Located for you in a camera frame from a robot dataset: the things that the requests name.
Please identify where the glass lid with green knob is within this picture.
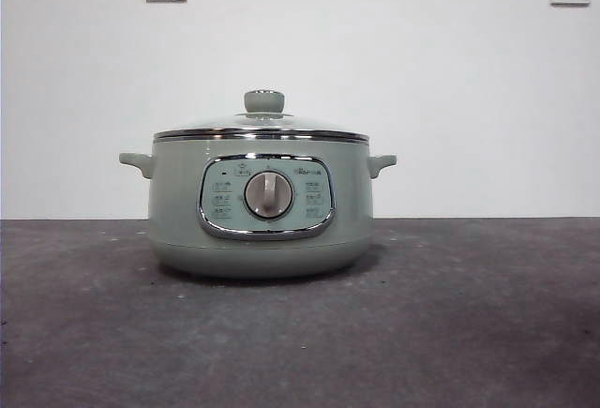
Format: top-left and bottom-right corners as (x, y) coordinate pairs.
(153, 89), (369, 143)

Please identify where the sage green electric cooking pot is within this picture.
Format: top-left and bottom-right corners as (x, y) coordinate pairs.
(118, 134), (398, 280)

